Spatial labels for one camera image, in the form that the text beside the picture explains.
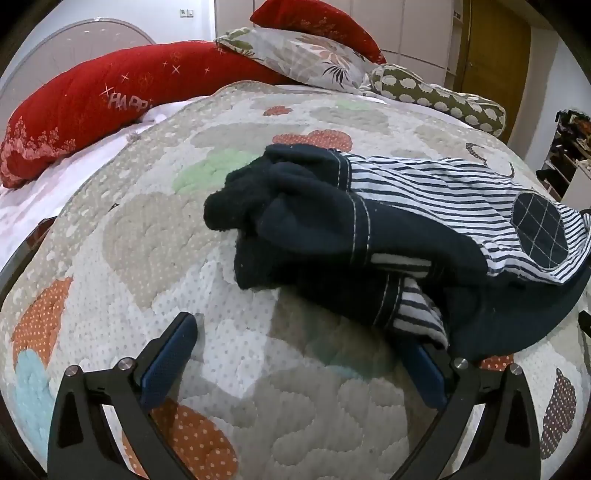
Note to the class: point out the long red printed pillow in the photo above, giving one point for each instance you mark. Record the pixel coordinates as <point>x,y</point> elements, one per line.
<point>92,92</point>

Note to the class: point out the heart-patterned quilt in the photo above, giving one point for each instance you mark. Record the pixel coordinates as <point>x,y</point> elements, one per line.
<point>138,230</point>

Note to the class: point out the red floral pillow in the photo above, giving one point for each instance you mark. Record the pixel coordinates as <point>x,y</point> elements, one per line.
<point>314,18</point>

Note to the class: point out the cluttered white shelf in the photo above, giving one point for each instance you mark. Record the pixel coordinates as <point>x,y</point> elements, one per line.
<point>568,147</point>

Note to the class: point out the navy striped shirt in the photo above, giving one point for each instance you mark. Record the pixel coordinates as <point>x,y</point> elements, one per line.
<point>323,230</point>

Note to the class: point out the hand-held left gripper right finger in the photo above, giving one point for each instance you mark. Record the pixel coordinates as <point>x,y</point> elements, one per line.
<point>427,374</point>

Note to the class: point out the floral leaf pillow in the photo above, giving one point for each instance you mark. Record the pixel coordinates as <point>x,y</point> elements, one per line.
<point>300,55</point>

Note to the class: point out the white curved headboard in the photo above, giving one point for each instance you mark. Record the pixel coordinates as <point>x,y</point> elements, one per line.
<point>60,46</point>

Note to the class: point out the white wall switch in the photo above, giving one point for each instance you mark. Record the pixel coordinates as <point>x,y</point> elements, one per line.
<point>187,13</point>

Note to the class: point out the olive spotted bolster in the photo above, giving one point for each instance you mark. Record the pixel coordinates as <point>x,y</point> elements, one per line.
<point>415,85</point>

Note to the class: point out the brown wooden door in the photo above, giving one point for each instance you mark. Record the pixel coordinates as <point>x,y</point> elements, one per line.
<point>494,50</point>

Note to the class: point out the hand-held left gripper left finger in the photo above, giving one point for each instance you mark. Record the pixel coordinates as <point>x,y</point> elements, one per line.
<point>168,364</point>

